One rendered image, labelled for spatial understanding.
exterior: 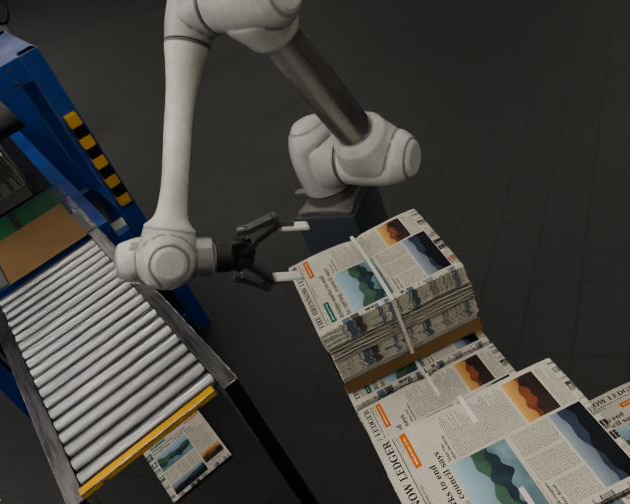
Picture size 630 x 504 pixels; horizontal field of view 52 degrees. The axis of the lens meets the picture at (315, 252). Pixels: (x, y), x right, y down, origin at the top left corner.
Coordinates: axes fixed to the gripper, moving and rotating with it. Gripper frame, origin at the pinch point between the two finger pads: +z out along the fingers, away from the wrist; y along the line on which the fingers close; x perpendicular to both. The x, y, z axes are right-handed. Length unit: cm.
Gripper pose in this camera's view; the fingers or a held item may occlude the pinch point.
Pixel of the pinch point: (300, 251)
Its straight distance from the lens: 152.0
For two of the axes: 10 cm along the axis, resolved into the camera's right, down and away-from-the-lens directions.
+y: -1.1, 8.6, 5.0
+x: 2.9, 5.1, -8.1
